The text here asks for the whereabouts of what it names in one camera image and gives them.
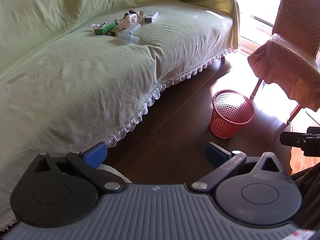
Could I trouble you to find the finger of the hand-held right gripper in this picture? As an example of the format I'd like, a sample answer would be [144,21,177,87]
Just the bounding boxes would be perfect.
[279,131,307,147]

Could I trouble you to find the white box with plant print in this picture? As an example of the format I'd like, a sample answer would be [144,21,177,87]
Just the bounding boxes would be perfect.
[144,11,159,23]

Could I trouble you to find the green cardboard box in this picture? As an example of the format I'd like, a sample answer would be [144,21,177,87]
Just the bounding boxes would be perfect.
[94,21,118,35]

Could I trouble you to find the white knitted cloth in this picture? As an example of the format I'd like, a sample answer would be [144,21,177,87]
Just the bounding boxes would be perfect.
[117,14,138,30]

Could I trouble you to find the red plastic mesh basket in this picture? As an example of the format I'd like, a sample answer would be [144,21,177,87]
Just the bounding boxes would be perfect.
[209,89,255,140]

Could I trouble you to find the chair with quilted cover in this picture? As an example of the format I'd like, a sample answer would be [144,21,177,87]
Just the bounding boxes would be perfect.
[247,0,320,125]

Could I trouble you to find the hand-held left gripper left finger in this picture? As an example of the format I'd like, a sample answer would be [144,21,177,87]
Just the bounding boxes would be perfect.
[34,142,127,194]

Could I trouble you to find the white fuzzy cloth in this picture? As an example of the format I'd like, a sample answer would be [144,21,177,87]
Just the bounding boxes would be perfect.
[96,164,132,183]

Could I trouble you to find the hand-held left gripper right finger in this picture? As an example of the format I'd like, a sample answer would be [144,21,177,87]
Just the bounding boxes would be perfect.
[189,142,287,194]

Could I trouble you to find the sofa with green cover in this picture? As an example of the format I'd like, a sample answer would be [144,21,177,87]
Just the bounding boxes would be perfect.
[0,0,242,232]

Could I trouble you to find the person's dark clothing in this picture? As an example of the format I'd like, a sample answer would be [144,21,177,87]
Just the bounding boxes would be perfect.
[291,162,320,230]

